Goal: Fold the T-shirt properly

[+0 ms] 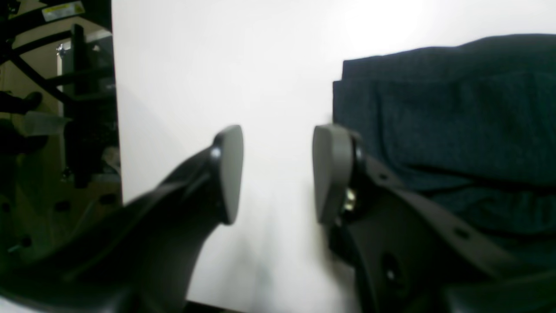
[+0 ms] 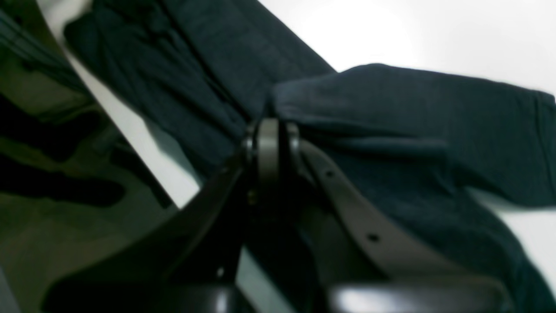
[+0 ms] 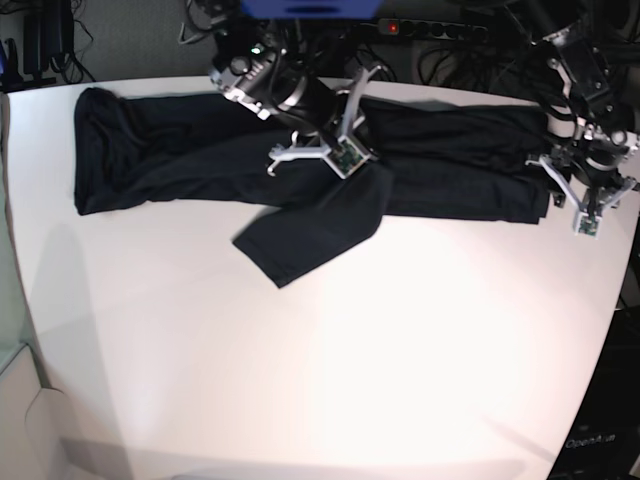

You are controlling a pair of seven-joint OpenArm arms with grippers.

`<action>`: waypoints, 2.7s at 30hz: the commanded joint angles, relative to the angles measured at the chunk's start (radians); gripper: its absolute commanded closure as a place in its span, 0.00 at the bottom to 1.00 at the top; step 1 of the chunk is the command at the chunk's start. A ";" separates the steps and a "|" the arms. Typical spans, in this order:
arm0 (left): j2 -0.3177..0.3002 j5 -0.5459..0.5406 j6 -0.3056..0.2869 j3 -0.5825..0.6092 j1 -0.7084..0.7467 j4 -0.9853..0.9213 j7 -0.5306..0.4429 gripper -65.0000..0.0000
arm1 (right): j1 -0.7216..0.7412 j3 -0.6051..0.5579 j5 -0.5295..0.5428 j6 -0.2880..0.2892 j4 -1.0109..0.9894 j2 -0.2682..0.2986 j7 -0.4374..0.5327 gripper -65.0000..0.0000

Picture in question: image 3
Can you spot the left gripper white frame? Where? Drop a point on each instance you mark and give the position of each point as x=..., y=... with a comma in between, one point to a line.
x=591, y=192

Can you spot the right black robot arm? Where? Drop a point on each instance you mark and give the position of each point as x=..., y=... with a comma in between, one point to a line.
x=268, y=58

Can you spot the black OpenArm equipment case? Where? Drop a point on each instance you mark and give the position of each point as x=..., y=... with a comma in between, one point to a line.
x=603, y=442

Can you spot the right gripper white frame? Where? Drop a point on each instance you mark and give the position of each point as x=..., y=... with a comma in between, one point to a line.
x=340, y=142

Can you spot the black power strip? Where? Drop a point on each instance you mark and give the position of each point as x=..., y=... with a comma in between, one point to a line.
x=432, y=30

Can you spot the dark navy long-sleeve shirt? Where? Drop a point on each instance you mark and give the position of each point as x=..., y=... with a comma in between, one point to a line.
x=466, y=163

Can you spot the black power adapter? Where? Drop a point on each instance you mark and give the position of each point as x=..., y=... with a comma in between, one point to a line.
x=48, y=39

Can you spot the blue plastic box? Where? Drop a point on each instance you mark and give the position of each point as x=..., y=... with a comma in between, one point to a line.
x=311, y=9

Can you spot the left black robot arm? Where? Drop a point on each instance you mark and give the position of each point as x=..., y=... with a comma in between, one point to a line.
x=559, y=31

